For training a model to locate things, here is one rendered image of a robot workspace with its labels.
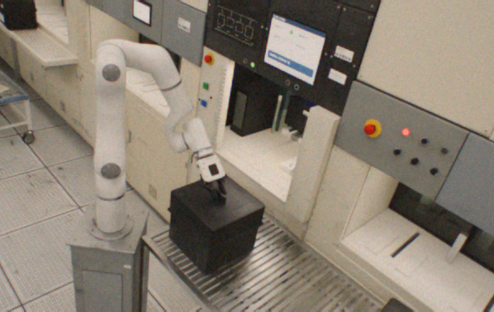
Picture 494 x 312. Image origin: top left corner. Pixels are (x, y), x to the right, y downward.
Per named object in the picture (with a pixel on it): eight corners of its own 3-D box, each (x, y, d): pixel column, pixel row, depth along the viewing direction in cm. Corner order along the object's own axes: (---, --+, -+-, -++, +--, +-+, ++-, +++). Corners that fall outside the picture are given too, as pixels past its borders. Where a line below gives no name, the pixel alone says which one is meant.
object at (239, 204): (166, 209, 172) (168, 184, 165) (220, 187, 191) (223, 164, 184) (209, 252, 155) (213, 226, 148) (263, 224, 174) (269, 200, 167)
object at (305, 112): (280, 127, 257) (291, 80, 241) (301, 120, 270) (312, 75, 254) (310, 144, 244) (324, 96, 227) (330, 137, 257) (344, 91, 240)
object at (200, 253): (216, 214, 198) (220, 186, 189) (254, 249, 182) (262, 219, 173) (167, 236, 180) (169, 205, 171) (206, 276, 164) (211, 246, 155)
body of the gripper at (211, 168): (198, 155, 161) (208, 182, 161) (218, 149, 168) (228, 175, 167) (189, 160, 167) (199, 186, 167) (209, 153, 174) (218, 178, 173)
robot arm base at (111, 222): (81, 237, 171) (78, 202, 162) (97, 208, 187) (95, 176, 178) (126, 243, 172) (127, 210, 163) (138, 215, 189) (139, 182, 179)
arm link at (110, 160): (125, 161, 170) (127, 184, 157) (94, 162, 166) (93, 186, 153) (127, 44, 144) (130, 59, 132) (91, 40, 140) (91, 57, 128)
